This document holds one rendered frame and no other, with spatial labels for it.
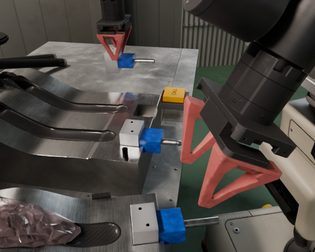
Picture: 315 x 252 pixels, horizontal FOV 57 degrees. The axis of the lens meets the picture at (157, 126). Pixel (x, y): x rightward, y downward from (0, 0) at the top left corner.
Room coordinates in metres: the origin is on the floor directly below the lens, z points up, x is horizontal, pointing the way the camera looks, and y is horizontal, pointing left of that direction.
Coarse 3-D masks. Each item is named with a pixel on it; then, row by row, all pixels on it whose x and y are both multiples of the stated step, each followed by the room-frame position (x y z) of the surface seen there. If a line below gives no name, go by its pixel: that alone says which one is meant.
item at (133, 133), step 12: (132, 120) 0.48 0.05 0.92; (120, 132) 0.43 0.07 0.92; (132, 132) 0.43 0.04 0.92; (144, 132) 0.45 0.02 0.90; (156, 132) 0.45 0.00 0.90; (120, 144) 0.43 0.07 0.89; (132, 144) 0.43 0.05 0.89; (144, 144) 0.43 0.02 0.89; (156, 144) 0.43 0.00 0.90; (168, 144) 0.44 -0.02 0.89; (180, 144) 0.44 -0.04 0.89
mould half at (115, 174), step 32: (0, 96) 0.54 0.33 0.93; (32, 96) 0.58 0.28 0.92; (64, 96) 0.62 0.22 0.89; (96, 96) 0.64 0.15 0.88; (128, 96) 0.63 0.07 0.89; (160, 96) 0.63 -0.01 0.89; (0, 128) 0.45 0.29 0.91; (96, 128) 0.49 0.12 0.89; (0, 160) 0.43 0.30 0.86; (32, 160) 0.42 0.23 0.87; (64, 160) 0.40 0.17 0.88; (96, 160) 0.39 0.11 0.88; (128, 160) 0.39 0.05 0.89; (96, 192) 0.40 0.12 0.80; (128, 192) 0.39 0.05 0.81
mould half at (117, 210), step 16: (0, 192) 0.31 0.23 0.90; (16, 192) 0.31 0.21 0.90; (32, 192) 0.31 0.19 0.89; (48, 192) 0.32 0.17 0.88; (48, 208) 0.29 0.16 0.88; (64, 208) 0.30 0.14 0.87; (80, 208) 0.31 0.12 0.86; (96, 208) 0.31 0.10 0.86; (112, 208) 0.31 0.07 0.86; (128, 208) 0.31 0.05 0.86; (128, 224) 0.28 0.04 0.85; (128, 240) 0.26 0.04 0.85
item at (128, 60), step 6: (114, 48) 0.78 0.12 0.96; (108, 54) 0.74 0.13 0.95; (114, 54) 0.74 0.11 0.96; (120, 54) 0.77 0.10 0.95; (126, 54) 0.76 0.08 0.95; (132, 54) 0.76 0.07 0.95; (108, 60) 0.74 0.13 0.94; (114, 60) 0.74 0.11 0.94; (120, 60) 0.74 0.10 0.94; (126, 60) 0.74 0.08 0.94; (132, 60) 0.74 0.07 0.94; (138, 60) 0.75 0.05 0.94; (144, 60) 0.74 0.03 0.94; (150, 60) 0.74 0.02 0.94; (108, 66) 0.74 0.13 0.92; (114, 66) 0.74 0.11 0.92; (120, 66) 0.74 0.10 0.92; (126, 66) 0.74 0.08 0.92; (132, 66) 0.73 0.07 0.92; (108, 72) 0.74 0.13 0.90; (114, 72) 0.74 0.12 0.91
